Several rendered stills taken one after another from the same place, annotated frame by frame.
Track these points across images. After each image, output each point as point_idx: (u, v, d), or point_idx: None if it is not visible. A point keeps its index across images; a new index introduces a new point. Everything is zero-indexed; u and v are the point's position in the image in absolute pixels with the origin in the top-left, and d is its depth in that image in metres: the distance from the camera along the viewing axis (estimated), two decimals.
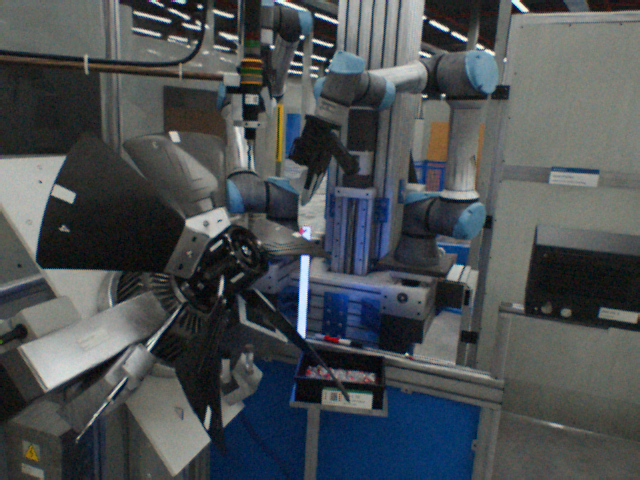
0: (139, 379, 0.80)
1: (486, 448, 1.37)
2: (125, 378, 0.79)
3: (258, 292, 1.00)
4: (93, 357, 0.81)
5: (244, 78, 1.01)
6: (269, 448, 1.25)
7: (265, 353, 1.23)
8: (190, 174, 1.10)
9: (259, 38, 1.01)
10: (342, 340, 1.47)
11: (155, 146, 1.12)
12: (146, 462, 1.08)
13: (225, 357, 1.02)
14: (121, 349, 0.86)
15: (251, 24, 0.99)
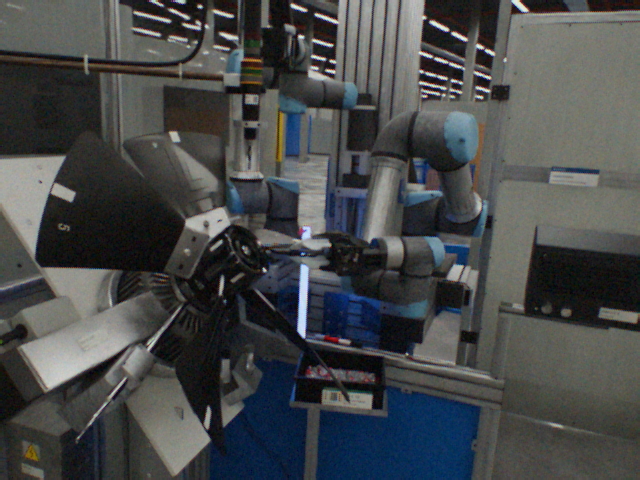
0: (139, 379, 0.80)
1: (486, 448, 1.37)
2: (125, 378, 0.79)
3: (222, 277, 0.94)
4: (93, 357, 0.81)
5: (244, 78, 1.01)
6: (269, 448, 1.25)
7: (265, 353, 1.23)
8: (276, 242, 1.22)
9: (259, 38, 1.01)
10: (342, 340, 1.47)
11: (276, 235, 1.33)
12: (146, 462, 1.08)
13: (225, 357, 1.02)
14: (121, 349, 0.86)
15: (251, 24, 0.99)
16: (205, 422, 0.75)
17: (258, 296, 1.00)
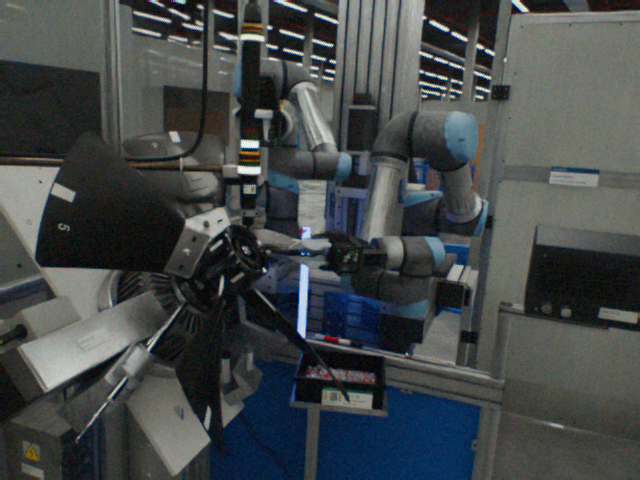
0: (139, 379, 0.80)
1: (486, 448, 1.37)
2: (125, 378, 0.79)
3: (222, 277, 0.94)
4: (93, 357, 0.81)
5: (242, 169, 1.05)
6: (269, 448, 1.25)
7: (265, 353, 1.23)
8: (276, 242, 1.22)
9: (257, 132, 1.05)
10: (342, 340, 1.47)
11: (276, 235, 1.33)
12: (146, 462, 1.08)
13: (225, 357, 1.02)
14: (121, 349, 0.86)
15: (249, 120, 1.03)
16: (205, 422, 0.75)
17: (258, 296, 1.00)
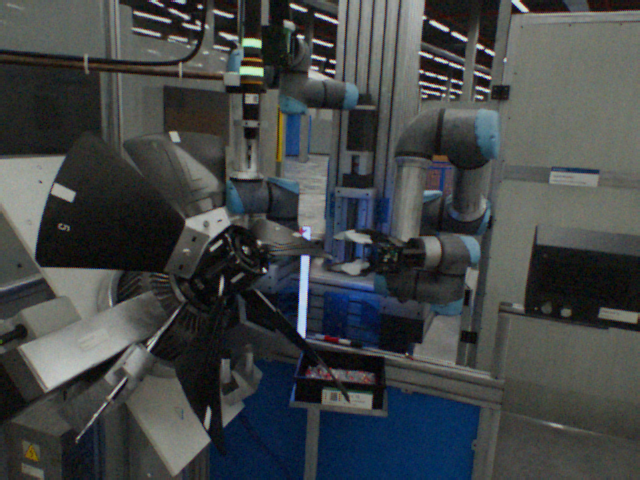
0: (139, 379, 0.80)
1: (486, 448, 1.37)
2: (125, 378, 0.79)
3: (222, 277, 0.94)
4: (93, 357, 0.81)
5: (244, 77, 1.01)
6: (269, 448, 1.25)
7: (265, 353, 1.23)
8: (276, 241, 1.22)
9: (259, 37, 1.01)
10: (342, 340, 1.47)
11: (276, 228, 1.32)
12: (146, 462, 1.08)
13: (225, 357, 1.02)
14: (121, 349, 0.86)
15: (251, 23, 0.99)
16: (205, 422, 0.75)
17: (258, 296, 1.00)
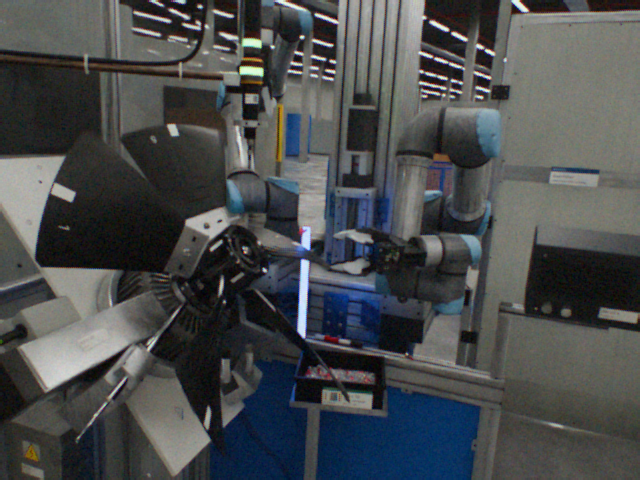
0: (139, 379, 0.80)
1: (486, 448, 1.37)
2: (125, 378, 0.79)
3: (205, 234, 0.98)
4: (93, 357, 0.81)
5: (244, 77, 1.01)
6: (269, 448, 1.25)
7: (265, 353, 1.23)
8: None
9: (259, 37, 1.01)
10: (342, 340, 1.47)
11: None
12: (146, 462, 1.08)
13: (225, 357, 1.02)
14: (121, 349, 0.86)
15: (251, 23, 0.99)
16: (57, 186, 0.78)
17: (219, 279, 0.94)
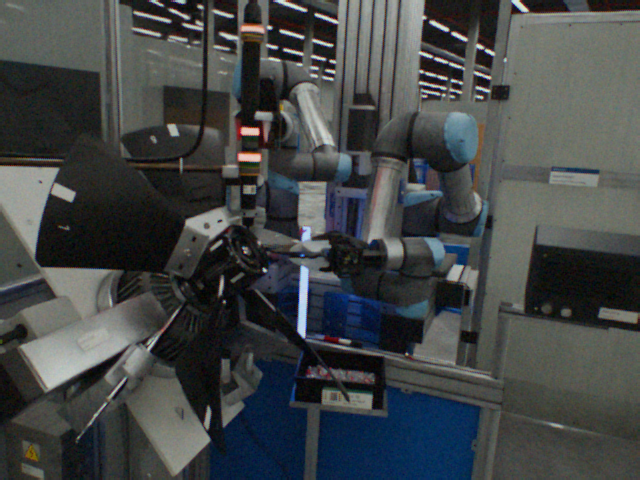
0: (139, 379, 0.80)
1: (486, 448, 1.37)
2: (125, 378, 0.79)
3: (205, 234, 0.98)
4: (93, 357, 0.81)
5: (242, 170, 1.05)
6: (269, 448, 1.25)
7: (265, 353, 1.23)
8: None
9: (257, 132, 1.05)
10: (342, 340, 1.47)
11: None
12: (146, 462, 1.08)
13: (225, 357, 1.02)
14: (121, 349, 0.86)
15: (249, 120, 1.03)
16: (57, 186, 0.78)
17: (219, 279, 0.94)
